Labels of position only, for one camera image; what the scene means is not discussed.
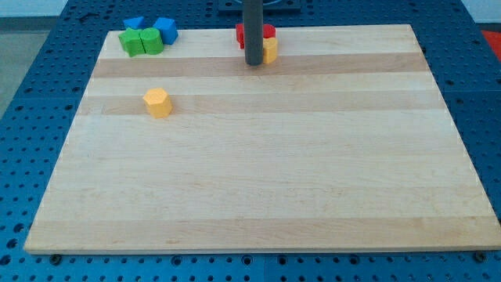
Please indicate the yellow hexagon block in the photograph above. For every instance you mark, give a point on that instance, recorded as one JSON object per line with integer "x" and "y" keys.
{"x": 158, "y": 103}

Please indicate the yellow star block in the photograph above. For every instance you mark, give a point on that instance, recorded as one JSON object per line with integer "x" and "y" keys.
{"x": 270, "y": 50}

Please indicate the wooden board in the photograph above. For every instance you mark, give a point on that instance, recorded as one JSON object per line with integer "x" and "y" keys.
{"x": 343, "y": 144}

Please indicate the red block left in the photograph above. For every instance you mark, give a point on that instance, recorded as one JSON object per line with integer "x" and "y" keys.
{"x": 240, "y": 35}

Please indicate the red block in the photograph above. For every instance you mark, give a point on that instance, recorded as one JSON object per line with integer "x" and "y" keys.
{"x": 240, "y": 35}
{"x": 269, "y": 31}

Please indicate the red block right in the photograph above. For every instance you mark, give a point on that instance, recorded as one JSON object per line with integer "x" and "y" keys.
{"x": 269, "y": 31}

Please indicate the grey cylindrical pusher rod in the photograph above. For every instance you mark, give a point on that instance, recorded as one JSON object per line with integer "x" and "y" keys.
{"x": 252, "y": 13}

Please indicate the green cylinder block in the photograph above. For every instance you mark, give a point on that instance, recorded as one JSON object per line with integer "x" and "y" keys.
{"x": 151, "y": 41}

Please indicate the blue cube block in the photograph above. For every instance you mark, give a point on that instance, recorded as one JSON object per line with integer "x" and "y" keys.
{"x": 168, "y": 30}

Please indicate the green star block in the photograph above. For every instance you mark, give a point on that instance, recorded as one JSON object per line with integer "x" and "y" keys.
{"x": 131, "y": 42}

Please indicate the blue triangle block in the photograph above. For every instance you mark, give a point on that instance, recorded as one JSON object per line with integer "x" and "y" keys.
{"x": 134, "y": 22}

